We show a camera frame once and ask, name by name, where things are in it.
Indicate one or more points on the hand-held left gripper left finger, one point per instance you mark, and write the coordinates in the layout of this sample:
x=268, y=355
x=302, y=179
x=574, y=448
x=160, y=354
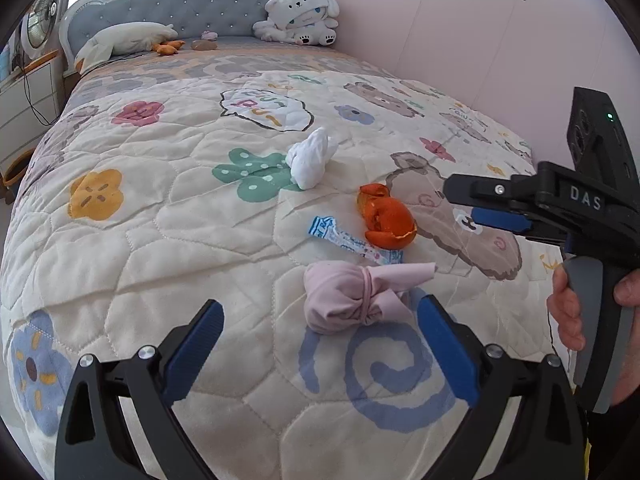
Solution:
x=197, y=350

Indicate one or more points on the blue and white wrapper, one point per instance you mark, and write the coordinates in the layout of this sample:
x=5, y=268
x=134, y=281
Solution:
x=345, y=242

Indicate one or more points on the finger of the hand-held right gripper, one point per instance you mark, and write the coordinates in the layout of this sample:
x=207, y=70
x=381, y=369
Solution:
x=500, y=220
x=490, y=190

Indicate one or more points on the white dresser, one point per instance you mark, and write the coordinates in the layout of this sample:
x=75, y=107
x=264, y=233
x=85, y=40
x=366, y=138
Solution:
x=25, y=105

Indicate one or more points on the person's right hand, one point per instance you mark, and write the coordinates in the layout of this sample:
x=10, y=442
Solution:
x=565, y=310

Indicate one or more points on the white rolled sock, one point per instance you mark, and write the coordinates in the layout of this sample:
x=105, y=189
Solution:
x=310, y=160

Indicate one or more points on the white plush dog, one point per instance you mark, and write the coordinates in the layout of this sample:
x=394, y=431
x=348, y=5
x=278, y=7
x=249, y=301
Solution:
x=295, y=15

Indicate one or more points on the white goose plush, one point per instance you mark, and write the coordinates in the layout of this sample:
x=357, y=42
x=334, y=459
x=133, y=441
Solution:
x=125, y=40

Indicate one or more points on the standing fan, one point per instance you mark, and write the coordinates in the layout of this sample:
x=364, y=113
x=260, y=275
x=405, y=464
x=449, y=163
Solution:
x=40, y=20

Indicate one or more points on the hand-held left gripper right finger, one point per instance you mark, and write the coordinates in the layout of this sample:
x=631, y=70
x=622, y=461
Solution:
x=447, y=350

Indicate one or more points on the pink cloth bundle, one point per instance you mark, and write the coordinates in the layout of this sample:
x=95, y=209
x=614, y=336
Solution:
x=335, y=300

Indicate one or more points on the printed quilted blanket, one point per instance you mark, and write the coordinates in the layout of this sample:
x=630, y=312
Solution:
x=175, y=235

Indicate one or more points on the grey tufted bed headboard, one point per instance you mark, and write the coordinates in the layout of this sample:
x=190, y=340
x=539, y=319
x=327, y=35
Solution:
x=165, y=10

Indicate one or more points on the orange peel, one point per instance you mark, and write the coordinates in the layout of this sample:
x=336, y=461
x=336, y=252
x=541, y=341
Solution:
x=387, y=222

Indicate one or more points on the dark bin with orange rim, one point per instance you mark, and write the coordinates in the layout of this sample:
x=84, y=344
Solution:
x=12, y=172

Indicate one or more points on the small brown plush toy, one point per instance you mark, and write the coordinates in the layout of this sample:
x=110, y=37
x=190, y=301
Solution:
x=204, y=44

